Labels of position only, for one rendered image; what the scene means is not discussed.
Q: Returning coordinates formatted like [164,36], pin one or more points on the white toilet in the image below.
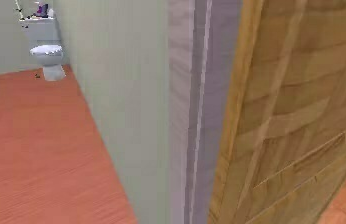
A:
[46,50]

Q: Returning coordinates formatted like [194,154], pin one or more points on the wooden room door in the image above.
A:
[291,126]

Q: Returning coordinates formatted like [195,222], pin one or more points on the purple bottle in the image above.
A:
[42,9]

